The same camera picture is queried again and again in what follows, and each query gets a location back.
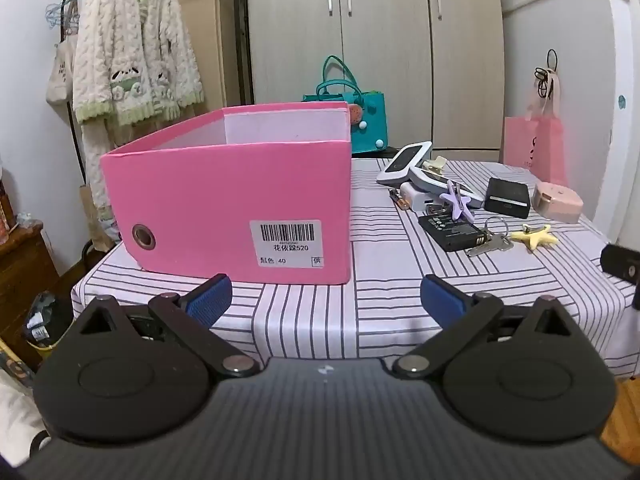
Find beige tote bag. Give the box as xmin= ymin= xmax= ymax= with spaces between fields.
xmin=46 ymin=40 xmax=78 ymax=106

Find white electronic device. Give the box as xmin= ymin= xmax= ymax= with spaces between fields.
xmin=407 ymin=165 xmax=486 ymax=209

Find black phone battery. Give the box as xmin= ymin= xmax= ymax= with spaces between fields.
xmin=417 ymin=212 xmax=488 ymax=253

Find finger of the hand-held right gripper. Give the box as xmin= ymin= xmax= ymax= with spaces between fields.
xmin=599 ymin=244 xmax=640 ymax=311

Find black trash bin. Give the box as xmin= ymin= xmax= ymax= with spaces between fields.
xmin=22 ymin=292 xmax=76 ymax=356

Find purple starfish hair clip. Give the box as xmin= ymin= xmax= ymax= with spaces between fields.
xmin=439 ymin=180 xmax=475 ymax=223

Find black hair ties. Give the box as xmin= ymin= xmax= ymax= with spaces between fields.
xmin=534 ymin=49 xmax=560 ymax=100

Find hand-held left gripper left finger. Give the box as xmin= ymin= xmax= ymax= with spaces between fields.
xmin=70 ymin=274 xmax=262 ymax=380

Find pale yellow starfish hair clip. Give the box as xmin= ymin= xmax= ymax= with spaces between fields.
xmin=509 ymin=224 xmax=560 ymax=252

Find wooden cabinet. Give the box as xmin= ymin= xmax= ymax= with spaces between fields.
xmin=0 ymin=220 xmax=63 ymax=361

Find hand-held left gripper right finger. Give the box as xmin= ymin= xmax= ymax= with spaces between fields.
xmin=392 ymin=275 xmax=583 ymax=380

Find cream knitted cardigan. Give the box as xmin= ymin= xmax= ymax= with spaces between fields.
xmin=71 ymin=0 xmax=206 ymax=128

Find teal handbag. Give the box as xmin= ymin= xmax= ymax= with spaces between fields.
xmin=301 ymin=55 xmax=388 ymax=157

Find striped tablecloth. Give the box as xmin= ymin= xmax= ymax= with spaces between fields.
xmin=70 ymin=157 xmax=640 ymax=381

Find pink cardboard box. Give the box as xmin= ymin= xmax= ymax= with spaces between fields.
xmin=99 ymin=101 xmax=353 ymax=286

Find blue wire hangers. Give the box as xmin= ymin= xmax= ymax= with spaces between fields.
xmin=45 ymin=0 xmax=81 ymax=36

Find grey wardrobe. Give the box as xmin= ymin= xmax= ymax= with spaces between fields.
xmin=245 ymin=0 xmax=506 ymax=158

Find white portable wifi router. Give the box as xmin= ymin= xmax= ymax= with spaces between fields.
xmin=376 ymin=141 xmax=435 ymax=186

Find pink square compact case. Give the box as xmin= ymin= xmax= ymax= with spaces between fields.
xmin=530 ymin=181 xmax=585 ymax=225

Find pink paper bag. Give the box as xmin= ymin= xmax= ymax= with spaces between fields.
xmin=502 ymin=72 xmax=568 ymax=187

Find black rectangular box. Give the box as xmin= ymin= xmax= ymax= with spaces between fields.
xmin=484 ymin=176 xmax=531 ymax=219

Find silver keys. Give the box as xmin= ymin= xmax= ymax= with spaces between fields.
xmin=467 ymin=216 xmax=515 ymax=258

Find black clothes rack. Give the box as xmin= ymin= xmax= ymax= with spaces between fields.
xmin=59 ymin=0 xmax=126 ymax=186

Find white charger plug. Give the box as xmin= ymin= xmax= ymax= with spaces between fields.
xmin=400 ymin=181 xmax=436 ymax=212

